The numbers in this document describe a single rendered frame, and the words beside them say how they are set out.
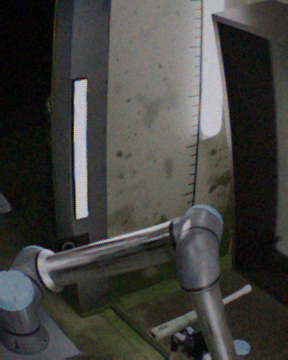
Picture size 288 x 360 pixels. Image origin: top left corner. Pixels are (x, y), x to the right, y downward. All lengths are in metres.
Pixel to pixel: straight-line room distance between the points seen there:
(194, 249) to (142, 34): 1.17
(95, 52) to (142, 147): 0.54
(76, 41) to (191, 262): 1.10
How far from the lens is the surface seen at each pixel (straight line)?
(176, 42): 2.52
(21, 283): 1.72
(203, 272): 1.48
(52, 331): 1.92
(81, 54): 2.27
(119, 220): 2.69
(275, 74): 2.25
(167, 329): 2.07
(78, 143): 2.37
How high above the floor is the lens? 1.97
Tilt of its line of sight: 26 degrees down
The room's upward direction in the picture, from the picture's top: 2 degrees clockwise
